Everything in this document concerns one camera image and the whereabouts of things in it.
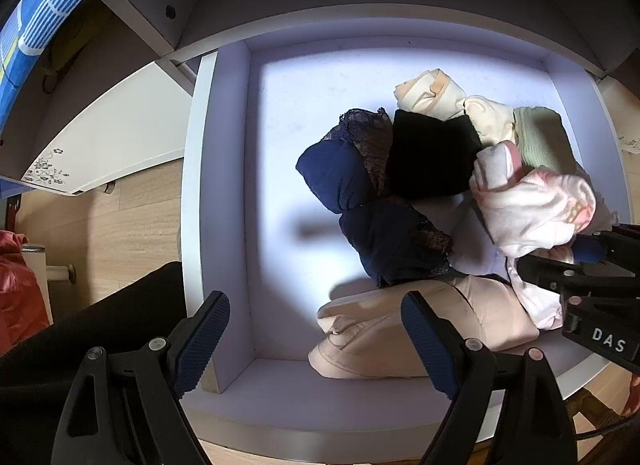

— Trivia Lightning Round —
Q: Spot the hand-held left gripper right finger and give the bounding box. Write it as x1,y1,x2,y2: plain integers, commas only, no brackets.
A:
400,290,581,465

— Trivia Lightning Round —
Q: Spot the lavender white cloth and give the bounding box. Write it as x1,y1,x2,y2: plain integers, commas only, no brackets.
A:
447,205,516,281

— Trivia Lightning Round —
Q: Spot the beige cloth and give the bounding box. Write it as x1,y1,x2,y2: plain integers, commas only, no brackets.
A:
307,277,541,380

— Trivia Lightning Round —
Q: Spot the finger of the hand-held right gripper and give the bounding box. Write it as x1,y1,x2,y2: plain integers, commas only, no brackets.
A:
515,254,640,302
570,224,640,268

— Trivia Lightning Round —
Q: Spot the blue striped bedsheet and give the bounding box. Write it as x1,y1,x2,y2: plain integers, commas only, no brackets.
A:
0,0,108,131

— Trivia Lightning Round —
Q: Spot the pink white printed cloth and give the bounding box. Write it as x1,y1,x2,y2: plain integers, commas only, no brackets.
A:
470,142,598,258

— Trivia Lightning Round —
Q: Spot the white drawer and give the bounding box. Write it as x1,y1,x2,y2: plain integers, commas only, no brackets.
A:
180,35,640,446

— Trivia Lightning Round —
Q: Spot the white furniture leg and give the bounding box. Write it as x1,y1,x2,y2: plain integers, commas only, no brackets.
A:
22,244,76,286

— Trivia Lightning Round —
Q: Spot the black cloth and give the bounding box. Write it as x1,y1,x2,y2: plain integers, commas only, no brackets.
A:
387,110,483,198

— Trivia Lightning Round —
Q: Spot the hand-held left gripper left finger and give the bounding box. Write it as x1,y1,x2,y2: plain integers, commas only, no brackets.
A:
50,290,232,465

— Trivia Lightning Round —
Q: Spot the light green knit cloth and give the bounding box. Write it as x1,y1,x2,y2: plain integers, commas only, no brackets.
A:
512,106,581,178

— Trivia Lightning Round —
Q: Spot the pale pink cloth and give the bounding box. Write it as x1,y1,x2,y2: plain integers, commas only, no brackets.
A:
507,255,566,331

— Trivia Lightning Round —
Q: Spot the peach cream cloth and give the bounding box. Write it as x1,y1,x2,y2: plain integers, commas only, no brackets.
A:
394,68,468,121

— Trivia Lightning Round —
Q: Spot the navy blue lace underwear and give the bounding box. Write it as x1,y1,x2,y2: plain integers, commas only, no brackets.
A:
295,108,453,288

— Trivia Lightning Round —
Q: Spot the red cloth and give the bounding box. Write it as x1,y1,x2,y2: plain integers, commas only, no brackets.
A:
0,230,53,351

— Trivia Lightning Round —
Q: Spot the white floral-print panel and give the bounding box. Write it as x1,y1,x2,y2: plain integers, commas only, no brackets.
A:
22,60,198,197

